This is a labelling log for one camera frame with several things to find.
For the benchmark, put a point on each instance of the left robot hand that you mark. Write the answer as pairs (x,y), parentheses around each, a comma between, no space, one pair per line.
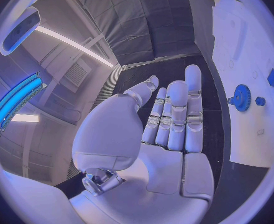
(132,181)

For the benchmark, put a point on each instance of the white task board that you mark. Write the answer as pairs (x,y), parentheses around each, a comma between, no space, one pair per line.
(246,134)

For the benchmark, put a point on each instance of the blue gear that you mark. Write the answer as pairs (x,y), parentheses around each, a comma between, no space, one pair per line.
(242,97)

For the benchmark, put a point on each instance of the blue block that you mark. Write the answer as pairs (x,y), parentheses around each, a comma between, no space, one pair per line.
(273,77)

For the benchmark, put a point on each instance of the small blue peg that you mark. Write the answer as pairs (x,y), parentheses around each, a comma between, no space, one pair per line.
(260,101)

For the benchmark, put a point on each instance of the glowing light bar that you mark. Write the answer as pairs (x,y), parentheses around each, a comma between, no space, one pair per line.
(17,99)

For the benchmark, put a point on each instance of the white pod with dark face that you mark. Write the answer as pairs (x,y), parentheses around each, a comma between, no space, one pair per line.
(20,31)

